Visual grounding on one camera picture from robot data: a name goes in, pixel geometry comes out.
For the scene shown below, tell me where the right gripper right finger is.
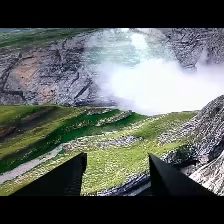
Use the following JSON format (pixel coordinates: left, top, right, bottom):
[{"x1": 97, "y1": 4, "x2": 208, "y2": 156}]
[{"x1": 148, "y1": 153, "x2": 218, "y2": 197}]

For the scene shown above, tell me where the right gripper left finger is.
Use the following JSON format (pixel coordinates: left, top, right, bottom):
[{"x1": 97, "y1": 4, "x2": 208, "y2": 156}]
[{"x1": 12, "y1": 152, "x2": 88, "y2": 197}]

